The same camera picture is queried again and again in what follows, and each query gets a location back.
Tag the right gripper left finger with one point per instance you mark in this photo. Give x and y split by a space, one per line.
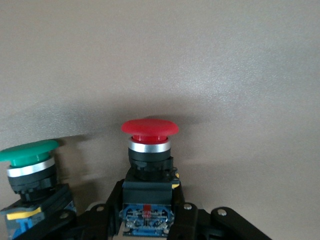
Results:
115 200

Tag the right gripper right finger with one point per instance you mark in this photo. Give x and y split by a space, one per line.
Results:
190 217

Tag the red mushroom push button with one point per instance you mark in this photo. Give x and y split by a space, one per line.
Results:
150 160

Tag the green mushroom push button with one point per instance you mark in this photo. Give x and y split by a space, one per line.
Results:
30 165

